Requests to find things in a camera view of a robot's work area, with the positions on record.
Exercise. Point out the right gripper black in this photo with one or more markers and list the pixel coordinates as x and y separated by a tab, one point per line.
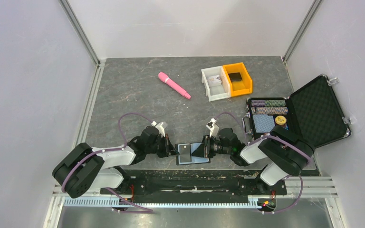
204	149

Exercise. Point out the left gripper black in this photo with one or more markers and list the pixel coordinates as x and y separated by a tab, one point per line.
168	148

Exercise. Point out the black leather card holder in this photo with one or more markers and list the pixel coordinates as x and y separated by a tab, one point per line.
195	160

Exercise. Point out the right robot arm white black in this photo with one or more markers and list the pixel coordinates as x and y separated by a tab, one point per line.
288	152

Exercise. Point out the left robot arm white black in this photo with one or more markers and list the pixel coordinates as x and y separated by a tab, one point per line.
86	167

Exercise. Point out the blue playing card deck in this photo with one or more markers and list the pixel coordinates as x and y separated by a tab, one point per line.
263	123

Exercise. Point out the card in white bin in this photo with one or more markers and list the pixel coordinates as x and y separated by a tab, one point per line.
214	80

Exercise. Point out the white plastic bin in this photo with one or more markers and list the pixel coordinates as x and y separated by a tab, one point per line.
217	86

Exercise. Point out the poker chip row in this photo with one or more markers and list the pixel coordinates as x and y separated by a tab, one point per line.
268	103
269	110

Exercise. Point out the pink wand massager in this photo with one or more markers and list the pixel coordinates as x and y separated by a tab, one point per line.
165	79

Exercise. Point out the top poker chip row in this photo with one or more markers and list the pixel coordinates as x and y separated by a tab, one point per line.
268	103

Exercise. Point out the orange plastic bin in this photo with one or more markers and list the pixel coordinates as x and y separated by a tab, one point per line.
244	87

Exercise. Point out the black object in orange bin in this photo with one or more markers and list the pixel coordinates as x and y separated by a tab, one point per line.
235	77

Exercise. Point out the yellow dealer chip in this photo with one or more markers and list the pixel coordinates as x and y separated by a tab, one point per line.
280	120

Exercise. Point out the black poker chip case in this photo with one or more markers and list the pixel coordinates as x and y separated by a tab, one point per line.
314	113

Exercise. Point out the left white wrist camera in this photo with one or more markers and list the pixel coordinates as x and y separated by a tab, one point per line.
161	126

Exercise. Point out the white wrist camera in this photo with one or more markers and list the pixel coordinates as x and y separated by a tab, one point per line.
212	127
161	126

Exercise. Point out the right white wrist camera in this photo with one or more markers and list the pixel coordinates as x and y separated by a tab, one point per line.
212	127

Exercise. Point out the white cable duct strip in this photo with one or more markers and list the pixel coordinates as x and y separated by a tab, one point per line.
252	203

